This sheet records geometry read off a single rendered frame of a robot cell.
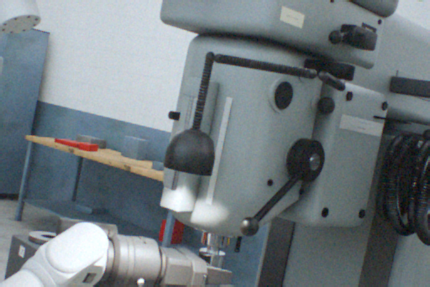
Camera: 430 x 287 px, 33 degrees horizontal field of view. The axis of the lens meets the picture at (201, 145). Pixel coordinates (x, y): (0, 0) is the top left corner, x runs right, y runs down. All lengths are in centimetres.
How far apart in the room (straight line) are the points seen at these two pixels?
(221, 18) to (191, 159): 24
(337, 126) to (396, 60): 23
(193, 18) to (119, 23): 681
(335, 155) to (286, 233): 38
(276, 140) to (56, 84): 755
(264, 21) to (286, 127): 19
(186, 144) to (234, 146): 13
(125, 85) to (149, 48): 48
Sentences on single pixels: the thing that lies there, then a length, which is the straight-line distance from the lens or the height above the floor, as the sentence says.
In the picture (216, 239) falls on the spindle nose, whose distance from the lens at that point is 123.
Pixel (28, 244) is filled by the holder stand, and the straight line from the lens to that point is 162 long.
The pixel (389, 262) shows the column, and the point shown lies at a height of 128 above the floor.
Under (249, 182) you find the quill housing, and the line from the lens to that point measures 114.
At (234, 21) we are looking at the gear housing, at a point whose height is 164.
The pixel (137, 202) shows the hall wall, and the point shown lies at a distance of 742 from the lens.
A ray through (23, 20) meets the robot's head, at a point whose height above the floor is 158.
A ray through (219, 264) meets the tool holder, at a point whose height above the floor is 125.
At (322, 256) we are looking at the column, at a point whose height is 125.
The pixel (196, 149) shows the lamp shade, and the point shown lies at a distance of 102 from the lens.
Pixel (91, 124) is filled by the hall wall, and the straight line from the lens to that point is 804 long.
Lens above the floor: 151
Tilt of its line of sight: 3 degrees down
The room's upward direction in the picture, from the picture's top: 11 degrees clockwise
